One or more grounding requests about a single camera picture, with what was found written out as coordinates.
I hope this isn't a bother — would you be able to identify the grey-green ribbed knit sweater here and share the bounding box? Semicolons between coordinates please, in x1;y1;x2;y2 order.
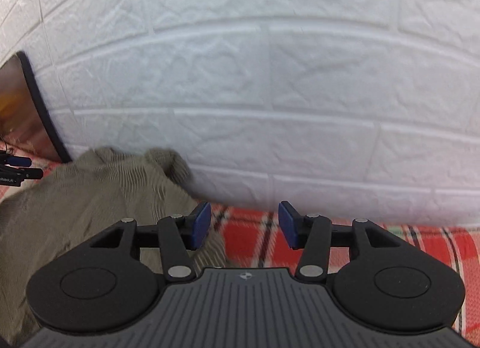
1;148;230;347

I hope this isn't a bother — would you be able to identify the dark brown wooden headboard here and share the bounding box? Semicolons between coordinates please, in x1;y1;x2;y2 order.
0;51;72;164

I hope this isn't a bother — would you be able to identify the red plaid bed sheet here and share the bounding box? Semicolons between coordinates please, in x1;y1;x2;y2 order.
212;220;469;347

